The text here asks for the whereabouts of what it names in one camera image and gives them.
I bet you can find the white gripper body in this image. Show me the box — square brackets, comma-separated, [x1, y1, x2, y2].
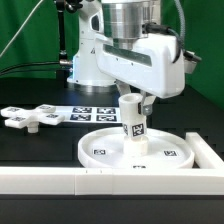
[95, 34, 185, 98]

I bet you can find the white marker sheet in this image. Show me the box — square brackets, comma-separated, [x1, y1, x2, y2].
[56, 106, 121, 124]

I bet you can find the black camera stand pole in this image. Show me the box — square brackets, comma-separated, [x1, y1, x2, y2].
[53, 0, 83, 81]

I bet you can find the grey cable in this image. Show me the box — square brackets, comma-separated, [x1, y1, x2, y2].
[0, 0, 45, 58]

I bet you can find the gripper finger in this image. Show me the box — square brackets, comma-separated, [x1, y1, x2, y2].
[116, 80, 131, 98]
[141, 95, 156, 116]

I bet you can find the white round table top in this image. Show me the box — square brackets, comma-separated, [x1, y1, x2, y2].
[78, 127, 194, 170]

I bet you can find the white cross-shaped table base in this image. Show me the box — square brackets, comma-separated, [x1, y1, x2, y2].
[0, 104, 65, 134]

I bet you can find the white L-shaped fence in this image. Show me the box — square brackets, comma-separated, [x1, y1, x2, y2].
[0, 132, 224, 195]

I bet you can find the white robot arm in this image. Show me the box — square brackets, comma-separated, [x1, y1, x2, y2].
[68, 0, 185, 105]

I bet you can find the black cable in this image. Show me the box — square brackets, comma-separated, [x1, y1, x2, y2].
[0, 60, 73, 77]

